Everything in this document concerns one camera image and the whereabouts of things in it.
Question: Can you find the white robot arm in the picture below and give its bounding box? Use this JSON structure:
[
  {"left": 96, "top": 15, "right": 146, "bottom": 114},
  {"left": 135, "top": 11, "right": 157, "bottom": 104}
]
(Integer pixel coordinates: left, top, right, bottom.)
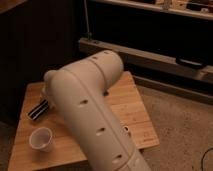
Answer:
[{"left": 44, "top": 50, "right": 151, "bottom": 171}]

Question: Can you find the small clear bottle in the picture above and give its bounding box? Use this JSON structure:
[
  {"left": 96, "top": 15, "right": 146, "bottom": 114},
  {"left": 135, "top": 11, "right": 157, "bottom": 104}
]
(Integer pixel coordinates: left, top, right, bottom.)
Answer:
[{"left": 123, "top": 126, "right": 130, "bottom": 134}]

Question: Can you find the wooden table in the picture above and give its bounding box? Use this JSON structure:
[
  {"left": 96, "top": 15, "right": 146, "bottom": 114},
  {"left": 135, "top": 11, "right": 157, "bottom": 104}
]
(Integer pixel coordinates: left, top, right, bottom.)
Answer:
[{"left": 8, "top": 72, "right": 159, "bottom": 171}]

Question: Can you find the black cable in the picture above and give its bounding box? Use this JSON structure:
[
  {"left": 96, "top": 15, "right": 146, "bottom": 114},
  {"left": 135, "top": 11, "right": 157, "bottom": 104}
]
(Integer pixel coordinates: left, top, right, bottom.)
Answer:
[{"left": 200, "top": 147, "right": 213, "bottom": 171}]

